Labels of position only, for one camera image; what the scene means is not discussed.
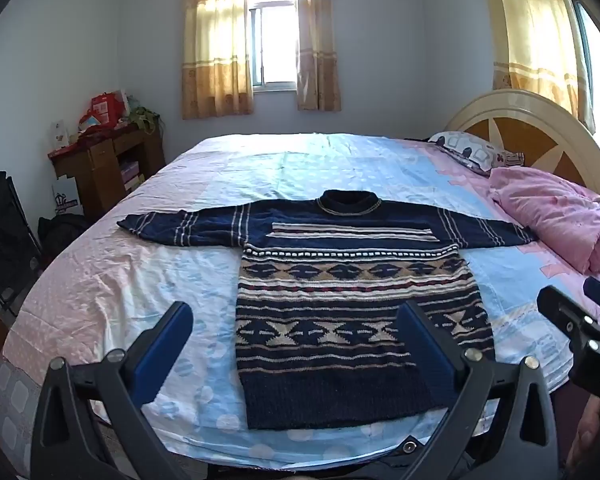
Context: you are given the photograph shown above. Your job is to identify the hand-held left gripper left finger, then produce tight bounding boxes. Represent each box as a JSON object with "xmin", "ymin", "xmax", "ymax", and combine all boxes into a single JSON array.
[{"xmin": 30, "ymin": 301, "xmax": 196, "ymax": 480}]

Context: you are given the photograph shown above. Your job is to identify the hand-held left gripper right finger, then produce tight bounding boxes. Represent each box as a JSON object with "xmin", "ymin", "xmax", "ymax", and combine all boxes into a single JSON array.
[{"xmin": 396, "ymin": 301, "xmax": 561, "ymax": 480}]

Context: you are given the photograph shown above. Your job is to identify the navy patterned knit sweater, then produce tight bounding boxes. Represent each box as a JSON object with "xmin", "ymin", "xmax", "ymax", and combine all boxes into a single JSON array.
[{"xmin": 116, "ymin": 189, "xmax": 540, "ymax": 431}]

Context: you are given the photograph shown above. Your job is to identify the person's right hand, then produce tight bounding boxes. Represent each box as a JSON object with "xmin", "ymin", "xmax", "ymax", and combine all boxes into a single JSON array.
[{"xmin": 567, "ymin": 395, "xmax": 600, "ymax": 471}]

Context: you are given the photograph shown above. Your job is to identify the pink quilt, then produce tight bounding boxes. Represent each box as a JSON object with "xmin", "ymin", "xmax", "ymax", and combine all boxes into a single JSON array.
[{"xmin": 489, "ymin": 166, "xmax": 600, "ymax": 276}]

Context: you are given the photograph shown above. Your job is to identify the black backpack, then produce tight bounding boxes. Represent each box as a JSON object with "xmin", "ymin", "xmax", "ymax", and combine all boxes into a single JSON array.
[{"xmin": 37, "ymin": 214, "xmax": 92, "ymax": 256}]

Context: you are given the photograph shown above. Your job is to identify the boxes in desk shelf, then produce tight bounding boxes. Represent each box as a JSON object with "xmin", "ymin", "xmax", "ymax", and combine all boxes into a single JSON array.
[{"xmin": 119, "ymin": 160, "xmax": 146, "ymax": 191}]

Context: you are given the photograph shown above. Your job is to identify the white paper bag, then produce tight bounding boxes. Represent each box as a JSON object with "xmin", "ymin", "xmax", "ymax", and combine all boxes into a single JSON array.
[{"xmin": 51, "ymin": 176, "xmax": 84, "ymax": 216}]

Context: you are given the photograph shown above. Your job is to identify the cream and brown headboard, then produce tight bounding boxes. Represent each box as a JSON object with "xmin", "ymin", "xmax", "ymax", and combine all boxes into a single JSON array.
[{"xmin": 444, "ymin": 89, "xmax": 600, "ymax": 211}]

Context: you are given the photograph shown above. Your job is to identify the brown wooden desk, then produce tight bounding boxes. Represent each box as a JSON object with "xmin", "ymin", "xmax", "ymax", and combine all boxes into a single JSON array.
[{"xmin": 48, "ymin": 122, "xmax": 167, "ymax": 216}]

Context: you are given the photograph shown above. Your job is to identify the white patterned pillow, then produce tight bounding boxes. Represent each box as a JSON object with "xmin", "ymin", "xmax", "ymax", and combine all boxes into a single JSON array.
[{"xmin": 427, "ymin": 131, "xmax": 526, "ymax": 177}]

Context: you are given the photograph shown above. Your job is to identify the black folding chair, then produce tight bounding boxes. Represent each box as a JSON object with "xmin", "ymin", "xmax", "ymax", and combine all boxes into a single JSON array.
[{"xmin": 0, "ymin": 171, "xmax": 43, "ymax": 311}]

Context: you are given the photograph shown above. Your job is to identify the bed with pastel dotted sheet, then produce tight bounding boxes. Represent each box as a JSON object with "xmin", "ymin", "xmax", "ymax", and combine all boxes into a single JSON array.
[{"xmin": 0, "ymin": 132, "xmax": 600, "ymax": 471}]

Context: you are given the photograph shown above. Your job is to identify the small white carton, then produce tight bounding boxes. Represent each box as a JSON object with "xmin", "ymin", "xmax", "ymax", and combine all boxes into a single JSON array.
[{"xmin": 50, "ymin": 120, "xmax": 71, "ymax": 151}]

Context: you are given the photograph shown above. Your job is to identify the red gift bag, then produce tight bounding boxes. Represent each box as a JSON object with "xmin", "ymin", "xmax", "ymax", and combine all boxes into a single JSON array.
[{"xmin": 85, "ymin": 91, "xmax": 130, "ymax": 128}]

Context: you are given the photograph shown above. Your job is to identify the yellow curtain beside headboard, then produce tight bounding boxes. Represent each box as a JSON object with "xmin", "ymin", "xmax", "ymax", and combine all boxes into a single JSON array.
[{"xmin": 482, "ymin": 0, "xmax": 596, "ymax": 131}]

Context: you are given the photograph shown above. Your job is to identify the wide yellow curtain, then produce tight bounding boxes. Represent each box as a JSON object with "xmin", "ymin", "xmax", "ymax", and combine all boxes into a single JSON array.
[{"xmin": 181, "ymin": 0, "xmax": 255, "ymax": 121}]

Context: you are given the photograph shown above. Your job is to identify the right orange window curtain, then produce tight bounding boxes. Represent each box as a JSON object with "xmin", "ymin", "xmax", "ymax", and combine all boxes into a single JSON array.
[{"xmin": 292, "ymin": 0, "xmax": 342, "ymax": 112}]

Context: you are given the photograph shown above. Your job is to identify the window with sliding panes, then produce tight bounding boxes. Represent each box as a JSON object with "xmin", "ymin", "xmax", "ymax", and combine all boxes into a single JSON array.
[{"xmin": 246, "ymin": 0, "xmax": 298, "ymax": 92}]

